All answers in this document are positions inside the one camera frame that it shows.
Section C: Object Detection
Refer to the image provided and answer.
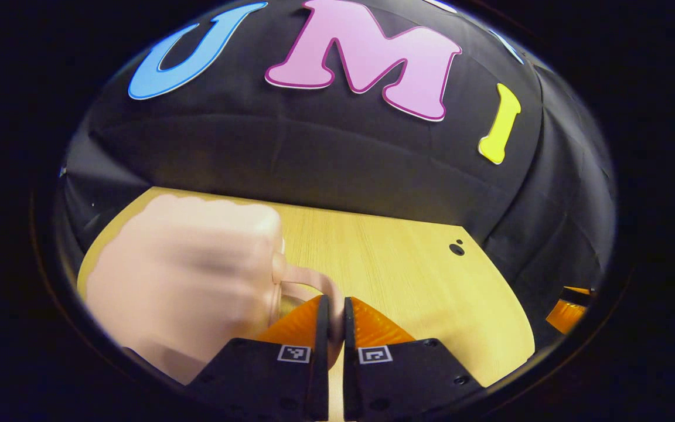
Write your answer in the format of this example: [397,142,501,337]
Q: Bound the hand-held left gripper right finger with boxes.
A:
[343,296,485,422]

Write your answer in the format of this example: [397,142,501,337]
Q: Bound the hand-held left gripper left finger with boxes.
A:
[184,294,332,422]

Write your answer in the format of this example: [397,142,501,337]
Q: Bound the pink suitcase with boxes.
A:
[84,194,345,386]

